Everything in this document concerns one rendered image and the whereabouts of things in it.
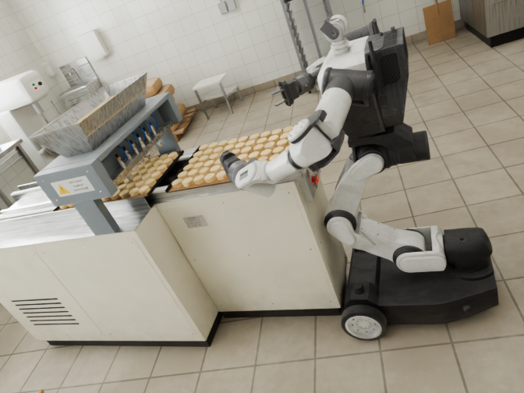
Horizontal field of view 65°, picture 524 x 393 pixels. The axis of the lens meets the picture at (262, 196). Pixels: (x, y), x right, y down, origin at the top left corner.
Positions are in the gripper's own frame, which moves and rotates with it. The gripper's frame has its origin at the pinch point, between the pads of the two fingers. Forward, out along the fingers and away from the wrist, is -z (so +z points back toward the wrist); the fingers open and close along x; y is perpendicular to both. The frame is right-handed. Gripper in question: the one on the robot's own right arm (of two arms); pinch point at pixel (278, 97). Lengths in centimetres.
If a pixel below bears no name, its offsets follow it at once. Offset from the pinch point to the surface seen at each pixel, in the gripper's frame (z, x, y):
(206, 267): -68, -61, -2
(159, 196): -70, -16, -6
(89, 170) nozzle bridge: -89, 13, 4
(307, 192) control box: -20, -28, 38
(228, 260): -57, -58, 8
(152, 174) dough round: -67, -11, -21
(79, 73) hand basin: -53, 1, -486
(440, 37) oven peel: 306, -97, -190
